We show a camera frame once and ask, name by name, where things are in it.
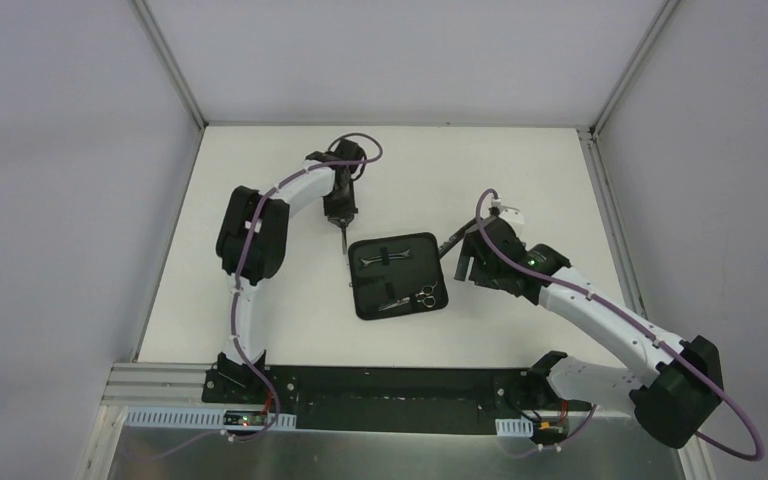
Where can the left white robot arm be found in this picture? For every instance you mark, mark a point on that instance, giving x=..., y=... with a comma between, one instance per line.
x=252, y=245

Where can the silver black hair scissors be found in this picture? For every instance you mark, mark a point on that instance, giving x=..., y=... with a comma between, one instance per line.
x=424, y=297

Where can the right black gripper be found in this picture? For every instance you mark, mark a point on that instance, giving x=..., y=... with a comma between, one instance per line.
x=475, y=250

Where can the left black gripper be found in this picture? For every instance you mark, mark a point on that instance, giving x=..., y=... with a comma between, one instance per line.
x=340, y=218

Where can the black zip tool case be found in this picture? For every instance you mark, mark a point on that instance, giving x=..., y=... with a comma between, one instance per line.
x=391, y=280

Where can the black comb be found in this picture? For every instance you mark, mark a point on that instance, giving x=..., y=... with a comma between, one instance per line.
x=446, y=246

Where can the right white cable duct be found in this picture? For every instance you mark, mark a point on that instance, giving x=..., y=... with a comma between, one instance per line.
x=514, y=427

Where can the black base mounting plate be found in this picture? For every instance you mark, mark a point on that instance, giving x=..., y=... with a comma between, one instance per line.
x=390, y=400

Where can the white cable duct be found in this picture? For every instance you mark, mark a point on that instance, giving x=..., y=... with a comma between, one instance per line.
x=207, y=419
x=514, y=427

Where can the aluminium frame rail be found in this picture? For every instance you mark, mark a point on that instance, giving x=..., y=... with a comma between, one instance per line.
x=172, y=384

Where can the left white cable duct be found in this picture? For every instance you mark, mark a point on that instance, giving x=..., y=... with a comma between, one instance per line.
x=207, y=419

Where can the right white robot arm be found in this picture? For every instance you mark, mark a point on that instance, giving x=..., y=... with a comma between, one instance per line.
x=622, y=338

